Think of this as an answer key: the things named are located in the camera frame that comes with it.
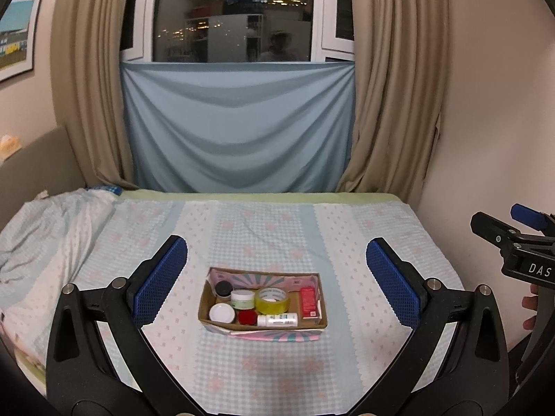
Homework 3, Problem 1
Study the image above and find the yellow tape roll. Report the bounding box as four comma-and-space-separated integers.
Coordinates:
255, 287, 290, 314

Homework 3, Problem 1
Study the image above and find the white lid jar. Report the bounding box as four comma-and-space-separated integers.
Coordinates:
209, 302, 235, 324

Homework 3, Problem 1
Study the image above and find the left beige curtain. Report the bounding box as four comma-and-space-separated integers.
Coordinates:
50, 0, 136, 189

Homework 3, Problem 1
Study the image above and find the crumpled light blue blanket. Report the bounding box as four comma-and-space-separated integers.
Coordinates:
1, 190, 118, 314

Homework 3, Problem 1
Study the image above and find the light blue hanging cloth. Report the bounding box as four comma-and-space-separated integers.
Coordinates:
121, 62, 355, 193

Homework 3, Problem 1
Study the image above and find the red lid jar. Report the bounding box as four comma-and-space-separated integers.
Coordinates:
237, 309, 258, 326

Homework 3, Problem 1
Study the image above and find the window with white frame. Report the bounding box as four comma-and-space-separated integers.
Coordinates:
120, 0, 354, 63

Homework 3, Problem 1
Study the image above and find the cardboard box with pink lining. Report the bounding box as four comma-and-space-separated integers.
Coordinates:
198, 268, 327, 343

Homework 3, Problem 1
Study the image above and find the black lid jar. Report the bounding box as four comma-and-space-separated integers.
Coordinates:
214, 280, 233, 301

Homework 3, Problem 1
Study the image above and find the framed landscape picture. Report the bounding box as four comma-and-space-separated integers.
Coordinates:
0, 0, 41, 82

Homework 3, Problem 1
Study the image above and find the right beige curtain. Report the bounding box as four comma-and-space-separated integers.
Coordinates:
337, 0, 450, 207

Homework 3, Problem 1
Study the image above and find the red rectangular box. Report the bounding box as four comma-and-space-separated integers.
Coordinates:
299, 286, 320, 319

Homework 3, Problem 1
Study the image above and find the beige curtain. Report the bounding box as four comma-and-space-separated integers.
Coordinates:
50, 0, 136, 189
337, 0, 450, 207

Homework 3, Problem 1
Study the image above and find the checkered floral bed sheet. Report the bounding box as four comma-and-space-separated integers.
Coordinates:
0, 190, 465, 415

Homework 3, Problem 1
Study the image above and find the small orange plush toy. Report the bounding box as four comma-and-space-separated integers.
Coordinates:
0, 134, 22, 162

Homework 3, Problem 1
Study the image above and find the light green cream jar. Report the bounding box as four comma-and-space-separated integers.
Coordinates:
230, 289, 255, 311

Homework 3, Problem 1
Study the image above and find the grey upholstered headboard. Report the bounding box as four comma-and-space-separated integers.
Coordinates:
0, 126, 86, 229

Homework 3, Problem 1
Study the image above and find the white supplement bottle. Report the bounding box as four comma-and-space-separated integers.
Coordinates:
257, 313, 298, 328

